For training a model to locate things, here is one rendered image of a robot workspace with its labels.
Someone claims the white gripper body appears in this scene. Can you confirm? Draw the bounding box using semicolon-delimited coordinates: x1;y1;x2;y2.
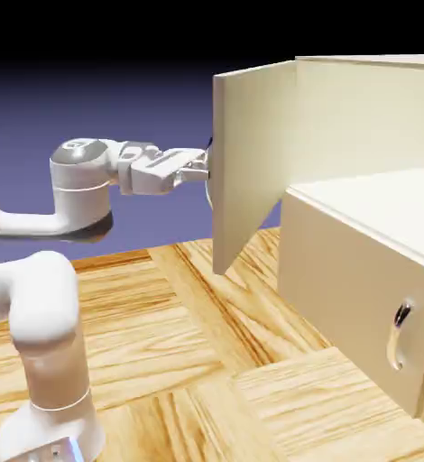
129;147;209;197

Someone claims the curved metal door handle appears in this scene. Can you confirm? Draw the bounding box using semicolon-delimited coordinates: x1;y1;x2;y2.
204;135;215;211
386;298;415;372

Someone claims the cream cabinet door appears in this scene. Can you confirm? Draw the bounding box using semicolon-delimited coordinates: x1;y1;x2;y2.
276;189;424;422
211;60;299;276

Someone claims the cream cabinet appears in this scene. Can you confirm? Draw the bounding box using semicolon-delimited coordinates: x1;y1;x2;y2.
276;53;424;423

